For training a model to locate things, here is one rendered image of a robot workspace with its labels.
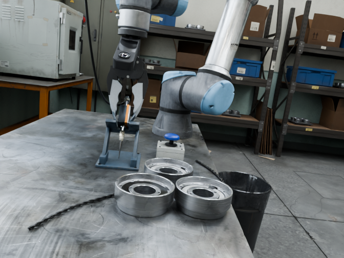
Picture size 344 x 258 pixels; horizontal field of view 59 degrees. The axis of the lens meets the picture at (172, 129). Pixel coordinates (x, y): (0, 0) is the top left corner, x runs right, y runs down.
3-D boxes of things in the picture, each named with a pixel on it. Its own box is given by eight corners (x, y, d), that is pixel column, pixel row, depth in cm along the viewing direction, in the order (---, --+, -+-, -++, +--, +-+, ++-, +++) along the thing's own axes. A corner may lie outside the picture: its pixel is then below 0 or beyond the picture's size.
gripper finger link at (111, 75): (122, 98, 77) (131, 64, 76) (121, 99, 76) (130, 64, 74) (103, 92, 77) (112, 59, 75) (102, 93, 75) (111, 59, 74)
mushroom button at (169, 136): (177, 155, 79) (179, 136, 78) (162, 153, 79) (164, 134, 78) (177, 151, 83) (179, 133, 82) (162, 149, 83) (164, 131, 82)
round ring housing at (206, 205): (210, 228, 50) (213, 205, 49) (161, 205, 56) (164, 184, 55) (239, 209, 58) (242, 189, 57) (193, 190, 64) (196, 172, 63)
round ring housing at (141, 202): (120, 221, 48) (122, 197, 48) (108, 193, 58) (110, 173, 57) (180, 217, 52) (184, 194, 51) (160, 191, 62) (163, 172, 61)
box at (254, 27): (266, 38, 386) (272, 5, 378) (221, 33, 389) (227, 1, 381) (260, 41, 421) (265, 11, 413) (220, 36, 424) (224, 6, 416)
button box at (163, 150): (183, 167, 78) (185, 149, 77) (154, 164, 78) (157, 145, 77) (181, 157, 86) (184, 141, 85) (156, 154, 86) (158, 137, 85)
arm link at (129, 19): (150, 12, 71) (114, 7, 70) (148, 32, 72) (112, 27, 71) (150, 16, 78) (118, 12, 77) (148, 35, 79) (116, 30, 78)
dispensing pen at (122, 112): (111, 155, 70) (121, 91, 77) (112, 160, 74) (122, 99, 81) (121, 156, 71) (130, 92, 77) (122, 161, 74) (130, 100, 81)
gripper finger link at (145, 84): (149, 98, 78) (147, 62, 76) (149, 99, 76) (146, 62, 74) (130, 99, 77) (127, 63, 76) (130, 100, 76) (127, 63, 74)
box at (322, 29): (345, 49, 393) (352, 18, 385) (302, 43, 386) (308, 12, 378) (326, 50, 433) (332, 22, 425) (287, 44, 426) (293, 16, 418)
